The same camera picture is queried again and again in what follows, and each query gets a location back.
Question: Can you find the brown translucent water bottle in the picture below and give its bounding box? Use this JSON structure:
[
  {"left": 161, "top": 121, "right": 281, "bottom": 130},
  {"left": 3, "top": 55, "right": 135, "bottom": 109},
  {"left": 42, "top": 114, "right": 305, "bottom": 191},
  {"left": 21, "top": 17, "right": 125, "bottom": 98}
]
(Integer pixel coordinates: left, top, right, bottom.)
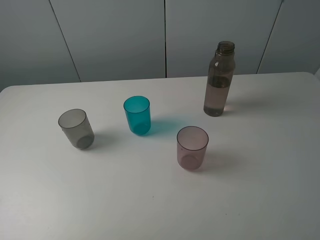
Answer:
[{"left": 203, "top": 41, "right": 236, "bottom": 117}]

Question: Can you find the teal translucent cup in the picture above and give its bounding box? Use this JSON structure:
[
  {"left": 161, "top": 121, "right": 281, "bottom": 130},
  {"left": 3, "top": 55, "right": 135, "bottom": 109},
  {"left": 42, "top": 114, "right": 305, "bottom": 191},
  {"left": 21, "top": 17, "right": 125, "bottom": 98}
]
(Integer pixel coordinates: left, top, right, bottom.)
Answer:
[{"left": 123, "top": 95, "right": 151, "bottom": 136}]

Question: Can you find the pink translucent cup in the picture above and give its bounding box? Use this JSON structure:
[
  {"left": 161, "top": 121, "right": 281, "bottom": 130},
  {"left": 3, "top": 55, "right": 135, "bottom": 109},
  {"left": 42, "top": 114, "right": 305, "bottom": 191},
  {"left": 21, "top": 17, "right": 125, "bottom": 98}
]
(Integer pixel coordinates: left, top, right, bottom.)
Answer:
[{"left": 176, "top": 126, "right": 209, "bottom": 171}]

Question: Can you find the grey translucent cup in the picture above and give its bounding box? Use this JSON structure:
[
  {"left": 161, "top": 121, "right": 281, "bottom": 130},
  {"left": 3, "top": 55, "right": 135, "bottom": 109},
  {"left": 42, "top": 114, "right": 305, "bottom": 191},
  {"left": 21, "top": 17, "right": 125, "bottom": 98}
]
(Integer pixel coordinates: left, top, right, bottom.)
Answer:
[{"left": 58, "top": 108, "right": 95, "bottom": 150}]

